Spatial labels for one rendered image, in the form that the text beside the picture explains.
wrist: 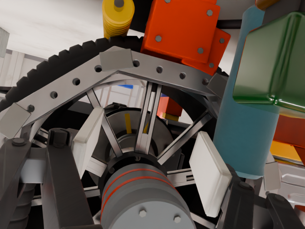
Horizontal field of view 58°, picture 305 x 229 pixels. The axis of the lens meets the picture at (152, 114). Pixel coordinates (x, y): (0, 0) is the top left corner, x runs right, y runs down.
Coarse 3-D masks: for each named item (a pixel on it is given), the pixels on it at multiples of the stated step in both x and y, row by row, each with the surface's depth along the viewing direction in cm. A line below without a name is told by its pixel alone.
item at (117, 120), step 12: (108, 120) 96; (120, 120) 96; (132, 120) 97; (156, 120) 98; (120, 132) 96; (132, 132) 97; (156, 132) 98; (168, 132) 99; (96, 144) 95; (108, 144) 96; (120, 144) 92; (132, 144) 93; (156, 144) 99; (168, 144) 99; (96, 156) 96; (108, 156) 96; (156, 156) 99; (96, 180) 96
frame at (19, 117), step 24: (120, 48) 49; (72, 72) 48; (96, 72) 48; (120, 72) 52; (144, 72) 50; (168, 72) 50; (192, 72) 51; (48, 96) 47; (72, 96) 48; (216, 96) 52; (0, 120) 46; (24, 120) 46; (0, 144) 46; (264, 192) 55
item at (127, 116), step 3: (126, 114) 96; (126, 117) 96; (129, 117) 96; (126, 120) 96; (129, 120) 96; (126, 123) 96; (129, 123) 96; (126, 126) 96; (129, 126) 96; (147, 126) 97; (129, 129) 96; (144, 129) 97; (129, 132) 96; (144, 132) 97
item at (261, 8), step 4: (256, 0) 14; (260, 0) 14; (264, 0) 14; (268, 0) 13; (272, 0) 13; (276, 0) 13; (256, 4) 14; (260, 4) 14; (264, 4) 14; (268, 4) 14; (272, 4) 13; (260, 8) 14; (264, 8) 14
